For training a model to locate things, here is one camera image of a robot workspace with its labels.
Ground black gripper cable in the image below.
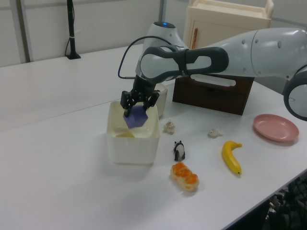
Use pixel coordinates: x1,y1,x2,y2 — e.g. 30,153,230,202
117,35,187,80

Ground black camera stand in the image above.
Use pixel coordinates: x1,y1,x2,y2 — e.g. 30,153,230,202
65,0,82,60

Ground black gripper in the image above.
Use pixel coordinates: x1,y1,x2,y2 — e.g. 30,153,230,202
120,75,160,118

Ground black white panda figurine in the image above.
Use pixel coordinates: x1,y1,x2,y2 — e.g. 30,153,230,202
173,140,186,161

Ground cream toy cabinet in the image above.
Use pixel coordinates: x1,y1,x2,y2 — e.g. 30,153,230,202
183,0,274,50

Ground yellow toy banana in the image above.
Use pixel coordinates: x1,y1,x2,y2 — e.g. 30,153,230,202
221,140,243,178

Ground cream plastic box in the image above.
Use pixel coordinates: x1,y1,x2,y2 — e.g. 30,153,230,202
106,100,161,165

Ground white lidded bin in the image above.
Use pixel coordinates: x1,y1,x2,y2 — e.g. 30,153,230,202
153,82,168,119

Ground purple foam cube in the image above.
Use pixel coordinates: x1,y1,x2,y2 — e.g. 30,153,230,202
123,104,149,129

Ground crumpled paper ball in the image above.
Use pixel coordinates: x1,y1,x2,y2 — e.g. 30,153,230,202
163,119,177,135
207,127,224,138

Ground toy bread loaf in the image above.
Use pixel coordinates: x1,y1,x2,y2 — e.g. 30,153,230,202
170,161,200,192

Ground black mesh chair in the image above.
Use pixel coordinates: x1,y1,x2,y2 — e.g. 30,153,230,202
268,176,307,230

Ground pink plate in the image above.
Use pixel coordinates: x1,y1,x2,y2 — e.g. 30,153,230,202
253,114,300,143

